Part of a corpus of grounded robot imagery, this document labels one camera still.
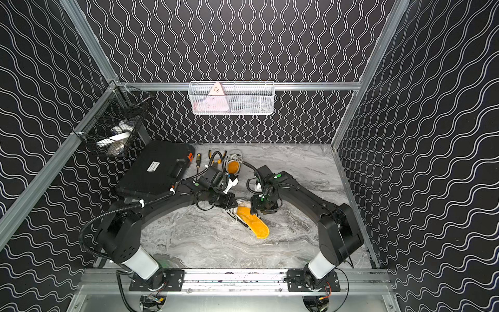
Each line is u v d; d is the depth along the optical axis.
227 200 0.75
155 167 1.00
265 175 0.69
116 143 0.82
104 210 0.86
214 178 0.69
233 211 0.84
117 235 0.45
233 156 1.06
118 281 0.70
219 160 1.10
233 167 1.06
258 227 0.79
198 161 1.13
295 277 0.75
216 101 0.90
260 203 0.74
